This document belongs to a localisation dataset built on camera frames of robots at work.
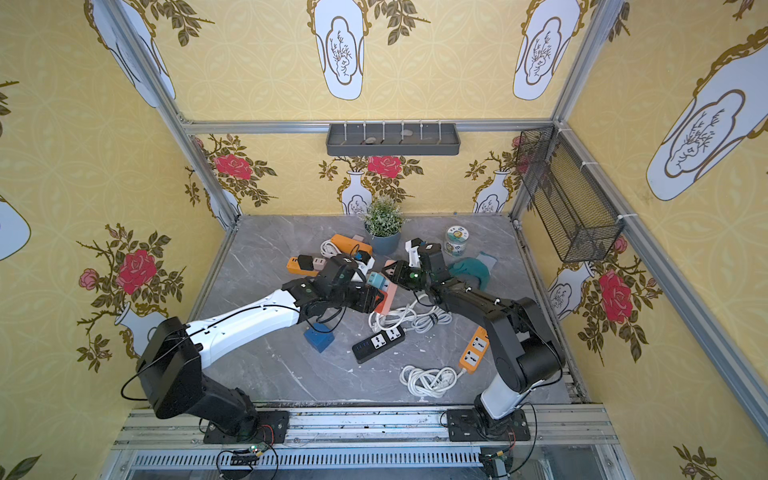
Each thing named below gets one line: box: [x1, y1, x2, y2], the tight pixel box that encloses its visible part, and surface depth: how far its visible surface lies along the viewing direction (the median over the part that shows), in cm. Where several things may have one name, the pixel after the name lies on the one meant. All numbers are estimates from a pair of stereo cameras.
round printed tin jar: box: [444, 225, 470, 257], surface depth 107 cm
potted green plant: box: [359, 196, 410, 256], surface depth 102 cm
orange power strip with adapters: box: [286, 257, 319, 277], surface depth 105 cm
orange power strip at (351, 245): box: [330, 234, 373, 256], surface depth 109 cm
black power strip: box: [352, 325, 406, 364], surface depth 87 cm
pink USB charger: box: [312, 257, 327, 271], surface depth 101 cm
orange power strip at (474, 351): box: [458, 326, 490, 374], surface depth 85 cm
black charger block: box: [298, 254, 314, 271], surface depth 102 cm
